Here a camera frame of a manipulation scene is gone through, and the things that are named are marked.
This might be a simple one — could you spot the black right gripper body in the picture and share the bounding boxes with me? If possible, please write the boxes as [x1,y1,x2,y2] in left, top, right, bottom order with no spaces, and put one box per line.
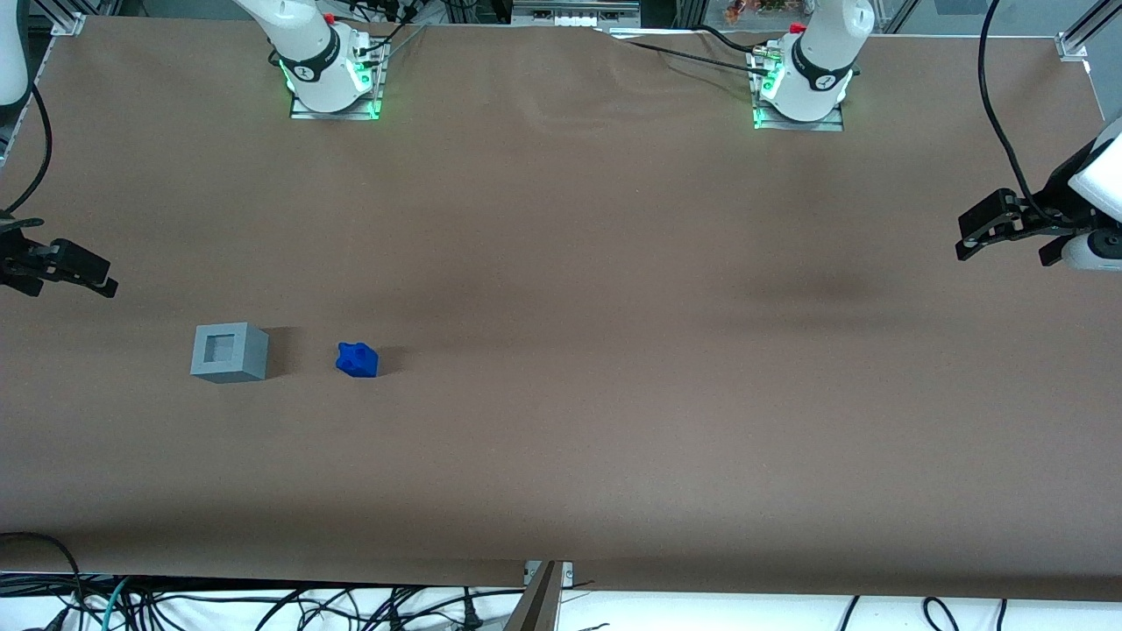
[0,230,55,273]

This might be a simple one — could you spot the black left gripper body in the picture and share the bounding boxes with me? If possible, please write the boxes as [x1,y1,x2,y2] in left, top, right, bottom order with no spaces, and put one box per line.
[995,149,1097,238]

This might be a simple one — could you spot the blue plastic part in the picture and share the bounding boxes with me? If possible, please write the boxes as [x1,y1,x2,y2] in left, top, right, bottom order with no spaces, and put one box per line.
[337,342,380,379]

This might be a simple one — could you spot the gray cube base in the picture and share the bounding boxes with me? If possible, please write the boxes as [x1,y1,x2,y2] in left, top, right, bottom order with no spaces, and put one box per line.
[191,322,270,385]

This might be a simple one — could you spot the orange background objects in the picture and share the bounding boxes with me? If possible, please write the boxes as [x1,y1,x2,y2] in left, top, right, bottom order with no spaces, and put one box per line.
[724,0,792,24]

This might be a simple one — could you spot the brown paper table cover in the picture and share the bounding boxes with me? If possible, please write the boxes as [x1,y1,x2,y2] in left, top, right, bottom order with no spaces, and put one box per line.
[0,16,1122,606]

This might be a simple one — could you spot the gray slanted beam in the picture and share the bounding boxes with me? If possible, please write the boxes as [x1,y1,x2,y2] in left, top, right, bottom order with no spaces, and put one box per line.
[504,561,563,631]

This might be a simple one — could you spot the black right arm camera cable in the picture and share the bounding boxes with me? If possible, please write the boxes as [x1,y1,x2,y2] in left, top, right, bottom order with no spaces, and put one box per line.
[0,81,54,220]

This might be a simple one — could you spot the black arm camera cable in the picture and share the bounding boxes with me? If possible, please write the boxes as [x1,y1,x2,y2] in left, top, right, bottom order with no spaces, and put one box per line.
[977,0,1053,220]
[0,81,54,220]

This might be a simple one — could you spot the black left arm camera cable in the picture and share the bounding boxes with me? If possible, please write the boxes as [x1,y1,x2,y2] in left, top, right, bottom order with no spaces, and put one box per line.
[977,0,1053,220]

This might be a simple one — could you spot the aluminium frame profile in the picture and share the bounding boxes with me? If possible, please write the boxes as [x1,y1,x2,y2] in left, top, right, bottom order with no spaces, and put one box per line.
[26,0,124,36]
[1056,0,1122,62]

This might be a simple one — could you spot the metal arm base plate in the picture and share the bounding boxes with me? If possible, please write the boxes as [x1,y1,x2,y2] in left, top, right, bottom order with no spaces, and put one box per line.
[752,44,846,132]
[289,35,384,122]

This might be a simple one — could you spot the black looping power cable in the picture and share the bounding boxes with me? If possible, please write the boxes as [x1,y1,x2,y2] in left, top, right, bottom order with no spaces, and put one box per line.
[0,531,86,631]

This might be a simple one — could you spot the black arm base cable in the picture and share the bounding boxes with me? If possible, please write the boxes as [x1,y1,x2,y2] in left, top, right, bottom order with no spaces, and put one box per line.
[624,39,777,78]
[697,25,772,55]
[351,0,430,67]

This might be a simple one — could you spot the teal cable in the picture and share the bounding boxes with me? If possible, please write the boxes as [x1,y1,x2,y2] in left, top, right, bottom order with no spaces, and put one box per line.
[99,576,134,631]

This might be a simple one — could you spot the gray terminal block rail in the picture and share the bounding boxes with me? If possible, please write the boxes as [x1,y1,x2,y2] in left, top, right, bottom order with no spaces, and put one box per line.
[511,0,643,29]

